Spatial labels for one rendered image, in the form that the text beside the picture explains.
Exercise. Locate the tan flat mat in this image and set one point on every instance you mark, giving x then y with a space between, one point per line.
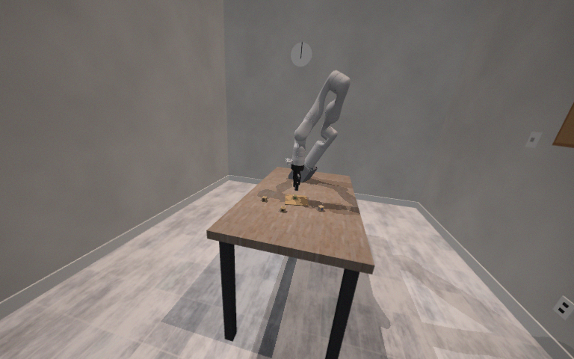
300 201

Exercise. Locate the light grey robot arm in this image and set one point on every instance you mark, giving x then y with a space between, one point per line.
339 84

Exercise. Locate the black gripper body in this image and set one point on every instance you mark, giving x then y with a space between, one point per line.
297 168

